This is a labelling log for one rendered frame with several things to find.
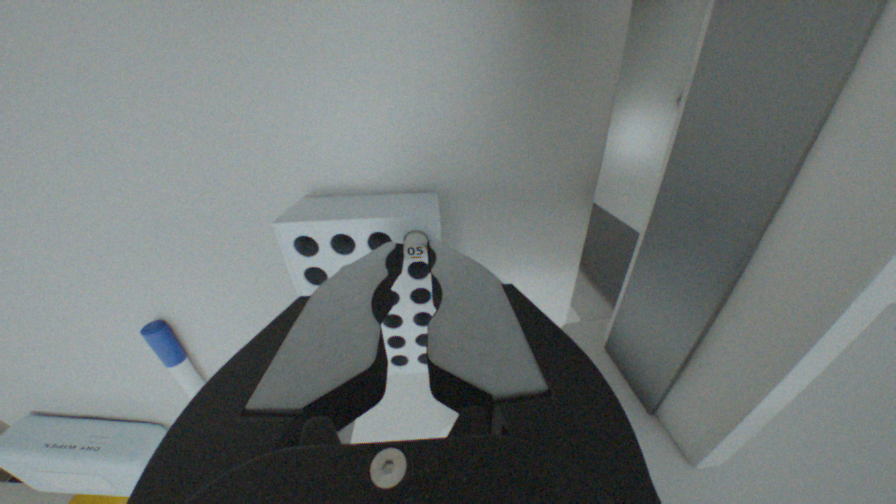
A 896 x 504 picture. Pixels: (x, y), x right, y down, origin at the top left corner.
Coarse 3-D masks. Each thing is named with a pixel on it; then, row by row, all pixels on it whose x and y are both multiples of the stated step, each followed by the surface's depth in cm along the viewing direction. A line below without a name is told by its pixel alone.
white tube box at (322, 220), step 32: (288, 224) 13; (320, 224) 13; (352, 224) 13; (384, 224) 14; (416, 224) 14; (288, 256) 14; (320, 256) 14; (352, 256) 14; (416, 288) 18; (384, 320) 17; (416, 320) 18; (416, 352) 19
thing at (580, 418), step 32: (512, 288) 9; (544, 320) 8; (544, 352) 7; (576, 352) 7; (576, 384) 6; (608, 384) 6; (512, 416) 5; (544, 416) 5; (576, 416) 5; (608, 416) 5; (576, 448) 5; (608, 448) 5; (640, 448) 5; (608, 480) 4; (640, 480) 4
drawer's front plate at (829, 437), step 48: (576, 336) 14; (864, 336) 13; (624, 384) 12; (816, 384) 11; (864, 384) 11; (768, 432) 9; (816, 432) 9; (864, 432) 9; (672, 480) 9; (720, 480) 8; (768, 480) 8; (816, 480) 8; (864, 480) 8
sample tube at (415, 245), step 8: (408, 232) 14; (416, 232) 14; (408, 240) 13; (416, 240) 13; (424, 240) 13; (408, 248) 13; (416, 248) 13; (424, 248) 13; (408, 256) 13; (416, 256) 13; (424, 256) 13
